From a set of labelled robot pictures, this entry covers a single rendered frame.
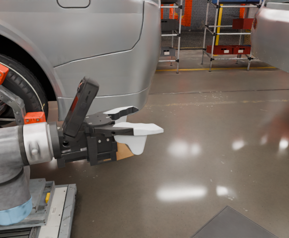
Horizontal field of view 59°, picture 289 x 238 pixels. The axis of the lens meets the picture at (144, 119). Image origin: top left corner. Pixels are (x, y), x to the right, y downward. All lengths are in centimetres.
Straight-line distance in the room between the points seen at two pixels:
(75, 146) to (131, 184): 176
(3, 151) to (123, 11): 114
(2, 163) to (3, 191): 6
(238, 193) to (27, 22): 191
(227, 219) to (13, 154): 130
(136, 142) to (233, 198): 182
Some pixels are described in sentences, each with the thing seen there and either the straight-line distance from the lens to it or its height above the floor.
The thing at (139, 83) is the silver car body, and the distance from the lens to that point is 161.
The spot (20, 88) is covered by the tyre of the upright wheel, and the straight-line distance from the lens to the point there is 150.
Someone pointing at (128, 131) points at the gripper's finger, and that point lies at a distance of 47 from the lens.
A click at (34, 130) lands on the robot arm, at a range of 49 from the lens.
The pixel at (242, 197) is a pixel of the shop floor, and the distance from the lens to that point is 228.
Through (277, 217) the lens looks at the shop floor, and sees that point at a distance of 222.
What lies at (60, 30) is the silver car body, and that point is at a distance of 152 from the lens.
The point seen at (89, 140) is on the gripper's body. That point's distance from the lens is 49.
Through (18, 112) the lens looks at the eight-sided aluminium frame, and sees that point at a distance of 148.
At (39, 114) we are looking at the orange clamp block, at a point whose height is 88.
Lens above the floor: 147
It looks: 26 degrees down
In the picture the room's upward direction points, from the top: straight up
